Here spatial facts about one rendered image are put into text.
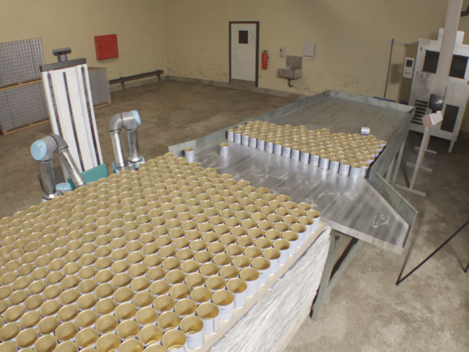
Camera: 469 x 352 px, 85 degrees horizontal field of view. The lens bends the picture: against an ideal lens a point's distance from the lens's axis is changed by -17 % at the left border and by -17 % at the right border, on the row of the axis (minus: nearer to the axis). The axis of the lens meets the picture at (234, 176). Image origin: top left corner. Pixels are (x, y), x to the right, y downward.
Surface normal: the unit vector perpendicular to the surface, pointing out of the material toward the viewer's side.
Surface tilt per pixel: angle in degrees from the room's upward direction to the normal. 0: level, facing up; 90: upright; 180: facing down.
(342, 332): 0
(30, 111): 90
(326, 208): 0
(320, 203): 0
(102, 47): 90
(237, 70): 90
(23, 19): 90
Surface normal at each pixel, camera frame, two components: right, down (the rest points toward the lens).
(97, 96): 0.76, 0.29
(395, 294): 0.00, -0.88
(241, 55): -0.62, 0.36
